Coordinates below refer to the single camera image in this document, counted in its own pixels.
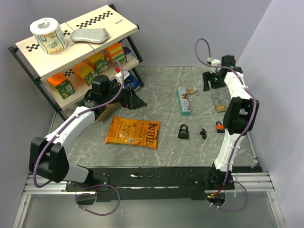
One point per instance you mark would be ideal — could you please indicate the small brass padlock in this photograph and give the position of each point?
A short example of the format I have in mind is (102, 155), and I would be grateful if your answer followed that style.
(193, 92)

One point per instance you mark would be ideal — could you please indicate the purple white small box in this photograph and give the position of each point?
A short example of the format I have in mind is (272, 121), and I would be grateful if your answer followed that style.
(128, 54)

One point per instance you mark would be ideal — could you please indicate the green white toothpaste box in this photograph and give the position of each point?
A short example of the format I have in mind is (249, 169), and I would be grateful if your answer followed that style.
(183, 100)

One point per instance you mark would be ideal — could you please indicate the colourful sponge pack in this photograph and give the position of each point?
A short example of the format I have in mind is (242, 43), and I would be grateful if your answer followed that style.
(115, 52)

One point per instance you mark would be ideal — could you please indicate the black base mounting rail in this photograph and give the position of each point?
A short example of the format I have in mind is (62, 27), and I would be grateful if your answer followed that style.
(150, 183)

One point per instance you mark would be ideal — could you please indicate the toilet paper roll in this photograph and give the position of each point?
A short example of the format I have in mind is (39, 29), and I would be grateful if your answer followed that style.
(49, 35)

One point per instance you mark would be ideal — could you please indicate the middle orange green box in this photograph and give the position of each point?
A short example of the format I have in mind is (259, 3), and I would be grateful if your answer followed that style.
(85, 72)

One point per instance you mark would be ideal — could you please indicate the silver glitter sponge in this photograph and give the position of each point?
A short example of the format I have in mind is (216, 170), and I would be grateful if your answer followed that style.
(95, 36)

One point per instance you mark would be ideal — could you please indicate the orange Kettle chips bag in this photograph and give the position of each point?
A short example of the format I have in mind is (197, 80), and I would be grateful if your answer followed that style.
(133, 132)

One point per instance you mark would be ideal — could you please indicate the black Kaijing padlock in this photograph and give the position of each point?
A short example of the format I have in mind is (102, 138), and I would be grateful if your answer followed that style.
(183, 132)

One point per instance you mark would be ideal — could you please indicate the brown pretzel snack bag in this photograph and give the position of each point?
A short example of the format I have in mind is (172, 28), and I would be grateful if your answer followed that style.
(107, 110)

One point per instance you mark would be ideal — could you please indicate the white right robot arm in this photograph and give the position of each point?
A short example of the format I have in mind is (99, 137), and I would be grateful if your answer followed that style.
(239, 117)

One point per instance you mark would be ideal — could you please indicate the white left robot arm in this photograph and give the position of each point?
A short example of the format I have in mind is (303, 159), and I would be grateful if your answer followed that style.
(48, 157)

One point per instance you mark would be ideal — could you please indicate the blue Doritos bag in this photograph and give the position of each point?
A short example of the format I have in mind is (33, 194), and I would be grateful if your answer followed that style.
(130, 81)

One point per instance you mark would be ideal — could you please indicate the large brass padlock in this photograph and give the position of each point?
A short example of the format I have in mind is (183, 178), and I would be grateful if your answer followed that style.
(219, 106)

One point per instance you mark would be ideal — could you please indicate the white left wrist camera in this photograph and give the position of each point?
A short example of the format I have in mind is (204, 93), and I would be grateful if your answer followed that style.
(120, 77)

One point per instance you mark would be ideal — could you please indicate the orange green box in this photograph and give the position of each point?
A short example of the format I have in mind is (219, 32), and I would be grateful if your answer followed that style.
(62, 85)
(85, 72)
(98, 62)

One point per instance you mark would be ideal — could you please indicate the beige black shelf rack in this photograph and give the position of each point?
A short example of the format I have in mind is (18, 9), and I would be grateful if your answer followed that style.
(39, 66)

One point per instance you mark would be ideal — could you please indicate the right orange green box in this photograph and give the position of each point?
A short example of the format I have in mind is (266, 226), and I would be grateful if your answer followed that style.
(98, 62)

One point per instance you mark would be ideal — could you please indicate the orange black padlock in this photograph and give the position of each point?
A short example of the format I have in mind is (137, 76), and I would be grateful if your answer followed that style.
(220, 127)

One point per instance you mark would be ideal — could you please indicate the black padlock key bunch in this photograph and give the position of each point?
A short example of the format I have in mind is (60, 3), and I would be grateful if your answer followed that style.
(202, 133)

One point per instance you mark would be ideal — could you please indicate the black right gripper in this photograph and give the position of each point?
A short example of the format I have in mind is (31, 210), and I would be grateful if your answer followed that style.
(207, 76)

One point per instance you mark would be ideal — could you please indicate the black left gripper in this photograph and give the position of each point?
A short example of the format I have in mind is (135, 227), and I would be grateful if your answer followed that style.
(130, 99)

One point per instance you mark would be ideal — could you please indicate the left orange green box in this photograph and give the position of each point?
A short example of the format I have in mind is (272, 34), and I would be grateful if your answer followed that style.
(62, 85)

